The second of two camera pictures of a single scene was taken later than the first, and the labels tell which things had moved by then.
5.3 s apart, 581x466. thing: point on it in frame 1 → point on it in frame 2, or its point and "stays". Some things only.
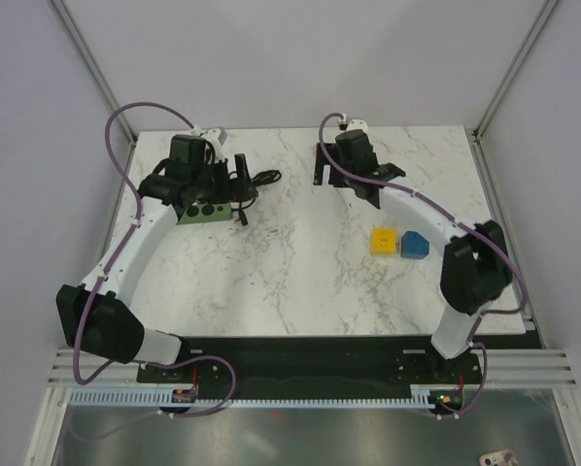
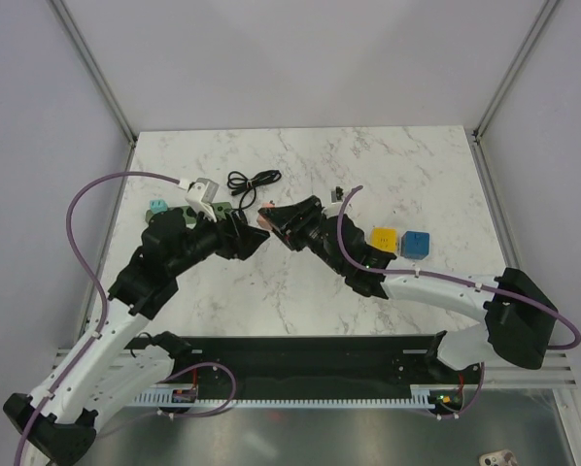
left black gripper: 227,192 → 238,240
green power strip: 206,212 stays
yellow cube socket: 383,241 stays
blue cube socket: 413,246 stays
